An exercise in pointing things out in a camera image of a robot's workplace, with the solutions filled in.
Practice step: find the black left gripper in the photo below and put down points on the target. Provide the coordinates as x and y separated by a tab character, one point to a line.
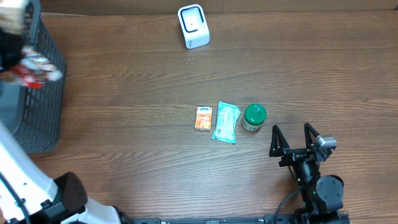
8	50

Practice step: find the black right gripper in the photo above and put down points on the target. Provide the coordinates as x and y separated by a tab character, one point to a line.
292	155

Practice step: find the beige snack pouch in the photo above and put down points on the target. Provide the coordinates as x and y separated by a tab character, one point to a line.
12	15

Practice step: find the red snack stick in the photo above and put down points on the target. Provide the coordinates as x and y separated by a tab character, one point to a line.
25	77

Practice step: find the green lid jar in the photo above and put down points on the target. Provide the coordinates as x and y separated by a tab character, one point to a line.
254	116

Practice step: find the teal wet wipes pack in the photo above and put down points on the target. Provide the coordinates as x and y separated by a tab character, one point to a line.
227	117

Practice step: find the orange tissue pack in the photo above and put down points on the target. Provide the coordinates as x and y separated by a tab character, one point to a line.
203	118

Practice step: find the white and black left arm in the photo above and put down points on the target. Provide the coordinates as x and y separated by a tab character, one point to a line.
27	194

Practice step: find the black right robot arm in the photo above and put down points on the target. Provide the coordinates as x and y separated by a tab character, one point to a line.
322	196

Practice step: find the white barcode scanner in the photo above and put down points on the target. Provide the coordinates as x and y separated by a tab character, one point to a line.
194	26

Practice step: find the grey plastic mesh basket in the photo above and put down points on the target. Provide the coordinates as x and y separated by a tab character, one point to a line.
33	115

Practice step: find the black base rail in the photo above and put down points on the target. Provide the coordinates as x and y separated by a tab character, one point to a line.
242	220

